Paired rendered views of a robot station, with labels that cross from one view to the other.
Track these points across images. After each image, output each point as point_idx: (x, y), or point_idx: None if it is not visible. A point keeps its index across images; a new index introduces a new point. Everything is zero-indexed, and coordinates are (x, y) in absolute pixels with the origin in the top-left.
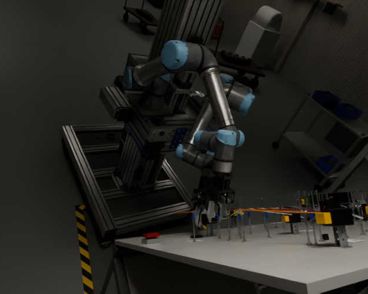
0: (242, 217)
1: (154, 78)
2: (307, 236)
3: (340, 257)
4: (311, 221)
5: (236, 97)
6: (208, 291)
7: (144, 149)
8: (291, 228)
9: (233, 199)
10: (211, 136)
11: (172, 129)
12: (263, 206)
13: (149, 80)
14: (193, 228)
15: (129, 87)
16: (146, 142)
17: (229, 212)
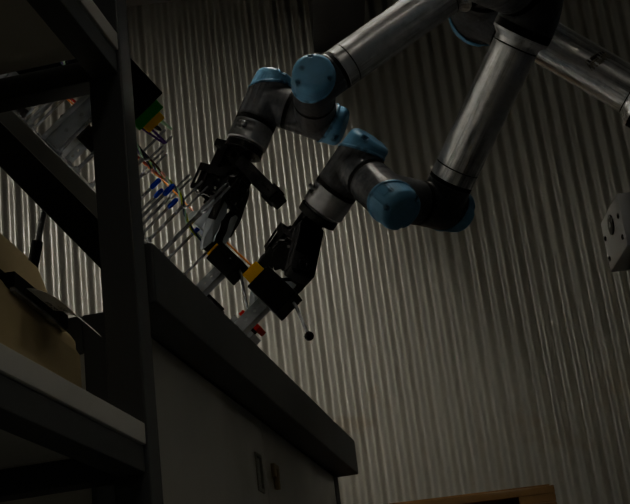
0: (139, 176)
1: (576, 84)
2: (41, 121)
3: None
4: (65, 145)
5: None
6: None
7: None
8: (76, 156)
9: (193, 179)
10: None
11: (616, 194)
12: (205, 203)
13: (600, 98)
14: (199, 259)
15: None
16: None
17: (170, 192)
